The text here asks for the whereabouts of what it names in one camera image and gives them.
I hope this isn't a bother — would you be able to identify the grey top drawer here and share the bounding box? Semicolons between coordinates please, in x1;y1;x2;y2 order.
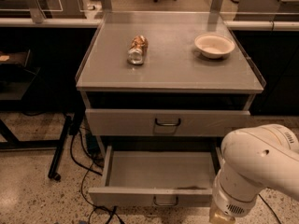
86;108;250;136

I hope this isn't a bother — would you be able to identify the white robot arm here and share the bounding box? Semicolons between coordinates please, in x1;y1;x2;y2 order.
209;124;299;224

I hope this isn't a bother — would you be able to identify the left metal post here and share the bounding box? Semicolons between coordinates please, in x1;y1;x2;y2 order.
25;0;46;24

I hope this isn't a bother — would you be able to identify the grey drawer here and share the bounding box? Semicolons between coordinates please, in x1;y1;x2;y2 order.
86;108;250;136
89;147;220;207

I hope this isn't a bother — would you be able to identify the black cable floor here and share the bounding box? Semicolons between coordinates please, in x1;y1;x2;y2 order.
257;193;283;224
68;128;125;224

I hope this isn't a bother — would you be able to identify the black cable right floor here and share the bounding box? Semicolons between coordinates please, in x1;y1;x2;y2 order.
257;193;283;224

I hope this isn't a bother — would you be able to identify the white paper bowl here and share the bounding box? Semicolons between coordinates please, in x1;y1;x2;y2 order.
194;34;235;59

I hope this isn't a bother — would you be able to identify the black side table frame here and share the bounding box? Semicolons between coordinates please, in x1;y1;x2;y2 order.
0;50;71;181

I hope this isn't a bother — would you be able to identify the black cable left floor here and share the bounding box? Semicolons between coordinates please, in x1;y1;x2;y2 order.
68;128;125;224

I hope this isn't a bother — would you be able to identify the grey drawer cabinet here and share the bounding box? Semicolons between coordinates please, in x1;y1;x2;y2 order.
75;10;267;147

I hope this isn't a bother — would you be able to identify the white horizontal rail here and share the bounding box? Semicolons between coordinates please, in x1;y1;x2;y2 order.
0;18;299;32

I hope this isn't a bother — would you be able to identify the crushed orange soda can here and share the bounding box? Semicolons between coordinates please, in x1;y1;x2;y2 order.
128;35;149;65

